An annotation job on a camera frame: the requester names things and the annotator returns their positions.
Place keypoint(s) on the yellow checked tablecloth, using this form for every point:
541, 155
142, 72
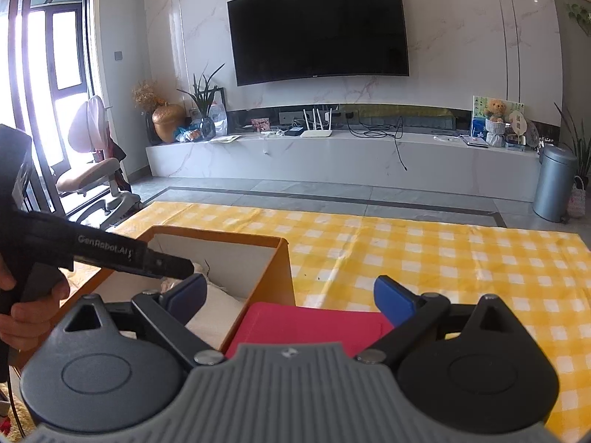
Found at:
415, 249

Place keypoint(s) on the white marble TV console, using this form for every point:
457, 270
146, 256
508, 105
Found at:
323, 161

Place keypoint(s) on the plant in glass vase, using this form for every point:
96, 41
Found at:
207, 124

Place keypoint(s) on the white papers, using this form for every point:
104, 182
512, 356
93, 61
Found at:
226, 138

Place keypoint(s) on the teddy bear bouquet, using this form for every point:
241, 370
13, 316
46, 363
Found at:
496, 124

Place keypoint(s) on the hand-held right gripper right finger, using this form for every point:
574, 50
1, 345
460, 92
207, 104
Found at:
392, 297

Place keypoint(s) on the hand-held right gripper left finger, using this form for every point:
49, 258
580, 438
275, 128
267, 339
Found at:
189, 293

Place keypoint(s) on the small woven basket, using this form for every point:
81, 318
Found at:
577, 203

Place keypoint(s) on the long-leaf floor plant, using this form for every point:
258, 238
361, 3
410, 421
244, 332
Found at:
579, 143

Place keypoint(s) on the dried flower bunch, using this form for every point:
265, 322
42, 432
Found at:
147, 97

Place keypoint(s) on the dark framed glass door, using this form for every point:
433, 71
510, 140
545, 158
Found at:
39, 101

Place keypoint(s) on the gold acorn jar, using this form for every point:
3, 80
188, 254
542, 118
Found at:
168, 124

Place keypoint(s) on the hanging green vine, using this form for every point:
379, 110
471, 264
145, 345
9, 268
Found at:
579, 18

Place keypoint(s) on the grey pedal trash can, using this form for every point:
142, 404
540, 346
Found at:
554, 184

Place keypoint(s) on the orange cardboard box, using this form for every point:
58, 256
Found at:
272, 277

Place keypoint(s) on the black wall television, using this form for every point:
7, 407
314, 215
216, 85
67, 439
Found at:
318, 30

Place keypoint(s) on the pink and grey chair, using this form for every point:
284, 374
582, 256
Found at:
87, 175

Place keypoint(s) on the round paper fan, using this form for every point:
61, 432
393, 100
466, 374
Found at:
517, 124

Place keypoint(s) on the white router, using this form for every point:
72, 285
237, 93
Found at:
317, 133

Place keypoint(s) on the blue snack bags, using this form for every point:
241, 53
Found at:
187, 136

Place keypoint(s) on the person's left hand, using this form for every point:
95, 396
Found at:
37, 304

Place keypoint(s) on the green picture board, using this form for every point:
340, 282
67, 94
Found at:
478, 115

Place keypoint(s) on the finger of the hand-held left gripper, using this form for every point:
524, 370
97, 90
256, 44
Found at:
166, 263

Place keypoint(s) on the pink photo card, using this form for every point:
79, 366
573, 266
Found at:
260, 124

